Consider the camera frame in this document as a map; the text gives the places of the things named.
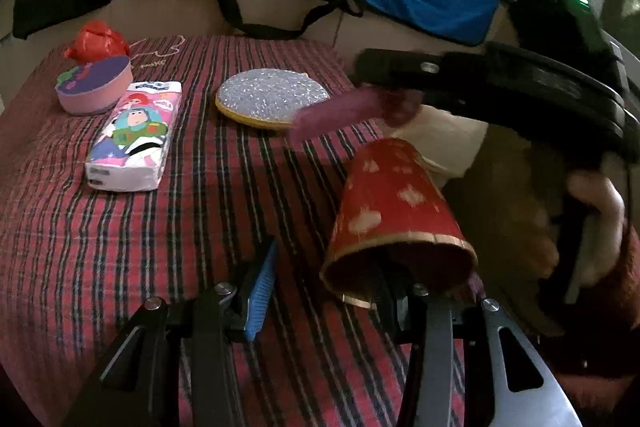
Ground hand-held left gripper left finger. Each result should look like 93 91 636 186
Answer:
62 237 280 427

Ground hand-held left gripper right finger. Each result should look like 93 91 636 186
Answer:
372 272 583 427

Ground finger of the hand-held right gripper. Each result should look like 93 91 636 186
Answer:
287 86 423 145
352 47 501 118

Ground red paper cup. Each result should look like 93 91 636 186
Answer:
320 138 479 310

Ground person's right forearm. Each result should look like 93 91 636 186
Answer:
540 227 640 378

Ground person's right hand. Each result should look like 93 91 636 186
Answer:
500 169 628 288

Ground silver glitter round purse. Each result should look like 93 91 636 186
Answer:
215 68 331 128

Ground red plaid tablecloth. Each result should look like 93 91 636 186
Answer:
0 34 501 427

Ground cartoon print tissue pack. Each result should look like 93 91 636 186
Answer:
84 79 182 192

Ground pink round box purple lid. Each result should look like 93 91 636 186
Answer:
55 55 133 116

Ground red plastic bag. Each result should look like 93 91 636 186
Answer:
64 20 130 62

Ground thin gold chain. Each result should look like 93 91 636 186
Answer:
131 35 187 68

